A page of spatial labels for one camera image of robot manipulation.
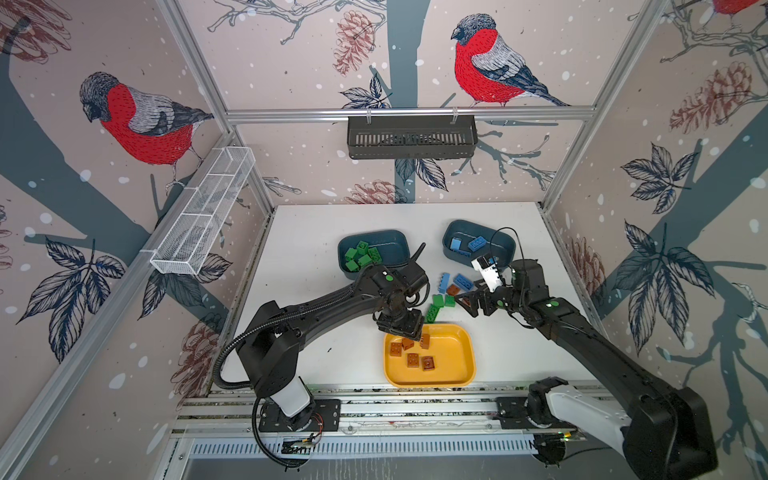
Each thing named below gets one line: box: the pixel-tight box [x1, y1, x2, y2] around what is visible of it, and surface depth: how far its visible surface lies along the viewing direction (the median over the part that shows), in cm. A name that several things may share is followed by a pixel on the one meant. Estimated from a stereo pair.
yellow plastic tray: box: [384, 324, 476, 388], surface depth 83 cm
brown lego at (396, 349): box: [390, 342, 403, 357], surface depth 85 cm
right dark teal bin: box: [442, 220, 516, 267], surface depth 109 cm
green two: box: [368, 247, 382, 264], surface depth 106 cm
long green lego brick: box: [424, 303, 440, 324], surface depth 92 cm
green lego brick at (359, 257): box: [344, 240, 372, 272], surface depth 106 cm
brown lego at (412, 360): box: [407, 353, 419, 368], surface depth 83 cm
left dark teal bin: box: [338, 230, 411, 279], surface depth 106 cm
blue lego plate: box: [453, 273, 474, 291], surface depth 99 cm
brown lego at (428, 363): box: [422, 356, 435, 371], surface depth 83 cm
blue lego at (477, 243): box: [468, 236, 487, 252], surface depth 109 cm
